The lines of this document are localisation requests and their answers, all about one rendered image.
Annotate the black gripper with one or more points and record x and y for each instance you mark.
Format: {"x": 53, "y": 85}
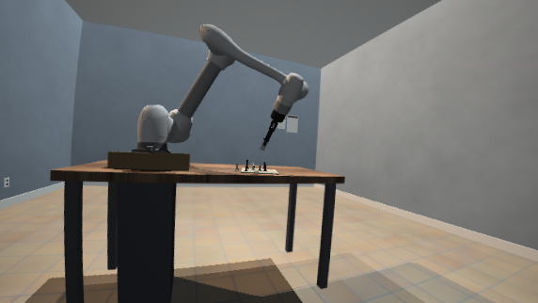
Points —
{"x": 276, "y": 117}

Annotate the black and cream chessboard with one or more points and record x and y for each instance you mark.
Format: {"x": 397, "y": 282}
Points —
{"x": 249, "y": 170}

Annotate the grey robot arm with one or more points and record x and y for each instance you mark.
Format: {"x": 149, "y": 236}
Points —
{"x": 154, "y": 124}

